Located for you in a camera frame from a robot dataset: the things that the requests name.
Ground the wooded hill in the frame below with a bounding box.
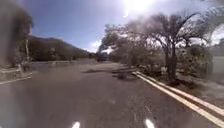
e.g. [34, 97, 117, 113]
[26, 34, 98, 63]

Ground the robot's own part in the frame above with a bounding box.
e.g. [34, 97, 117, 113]
[71, 121, 82, 128]
[144, 118, 156, 128]

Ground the vehicle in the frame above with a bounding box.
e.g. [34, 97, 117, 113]
[95, 51, 109, 63]

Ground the low wall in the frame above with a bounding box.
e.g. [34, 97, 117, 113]
[0, 66, 34, 84]

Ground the grey asphalt road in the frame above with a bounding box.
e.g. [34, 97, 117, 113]
[0, 59, 224, 128]

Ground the palm tree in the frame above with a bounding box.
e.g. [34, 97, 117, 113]
[133, 11, 214, 84]

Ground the row of trees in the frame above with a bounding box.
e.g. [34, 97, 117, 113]
[98, 19, 168, 76]

